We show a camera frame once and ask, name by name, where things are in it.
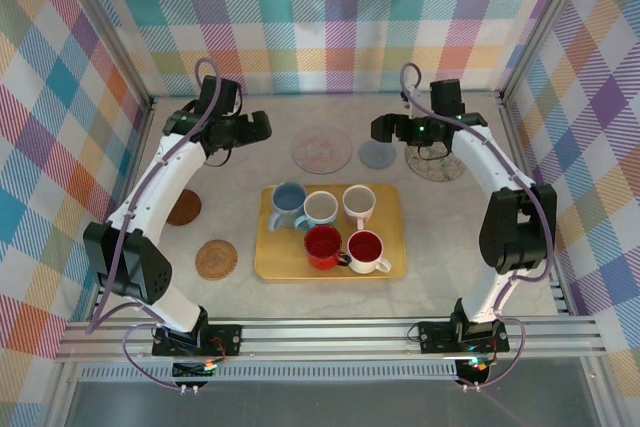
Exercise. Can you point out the all blue mug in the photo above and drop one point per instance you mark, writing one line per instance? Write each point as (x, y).
(290, 197)

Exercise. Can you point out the dark brown wooden coaster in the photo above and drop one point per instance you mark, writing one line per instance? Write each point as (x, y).
(187, 207)

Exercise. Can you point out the light blue mug white inside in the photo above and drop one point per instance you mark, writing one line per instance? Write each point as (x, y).
(320, 207)

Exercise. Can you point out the white mug red inside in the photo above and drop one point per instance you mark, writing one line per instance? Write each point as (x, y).
(365, 247)

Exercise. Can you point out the woven rattan coaster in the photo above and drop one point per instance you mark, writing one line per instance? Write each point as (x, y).
(216, 259)

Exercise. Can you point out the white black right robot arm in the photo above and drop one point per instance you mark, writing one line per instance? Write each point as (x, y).
(480, 157)

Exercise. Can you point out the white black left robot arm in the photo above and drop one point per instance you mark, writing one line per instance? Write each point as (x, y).
(150, 182)

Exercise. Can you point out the grey round coaster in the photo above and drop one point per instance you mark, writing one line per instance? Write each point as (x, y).
(376, 156)

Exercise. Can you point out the green marbled round coaster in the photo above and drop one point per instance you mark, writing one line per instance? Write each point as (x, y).
(435, 167)

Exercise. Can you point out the pink marbled glass coaster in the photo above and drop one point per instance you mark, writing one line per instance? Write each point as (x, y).
(320, 149)

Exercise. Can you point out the white mug with dark inside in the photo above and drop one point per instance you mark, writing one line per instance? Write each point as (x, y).
(359, 199)

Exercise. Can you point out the yellow plastic tray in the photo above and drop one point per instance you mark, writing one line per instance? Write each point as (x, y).
(280, 257)

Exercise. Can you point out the left controller board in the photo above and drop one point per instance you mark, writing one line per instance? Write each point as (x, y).
(192, 369)

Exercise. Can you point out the controller board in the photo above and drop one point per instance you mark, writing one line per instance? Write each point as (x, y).
(192, 369)
(475, 369)

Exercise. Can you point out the right controller board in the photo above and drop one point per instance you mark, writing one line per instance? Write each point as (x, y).
(475, 369)

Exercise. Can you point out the aluminium side floor rail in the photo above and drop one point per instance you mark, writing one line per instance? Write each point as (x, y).
(135, 157)
(520, 147)

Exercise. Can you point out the aluminium frame post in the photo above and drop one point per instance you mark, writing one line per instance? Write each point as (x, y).
(542, 22)
(105, 22)

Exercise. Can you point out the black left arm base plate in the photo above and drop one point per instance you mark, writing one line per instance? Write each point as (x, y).
(225, 337)

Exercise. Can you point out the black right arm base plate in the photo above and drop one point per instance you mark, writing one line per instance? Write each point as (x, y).
(435, 337)

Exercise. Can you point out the aluminium frame rail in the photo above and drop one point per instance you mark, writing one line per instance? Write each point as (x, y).
(325, 339)

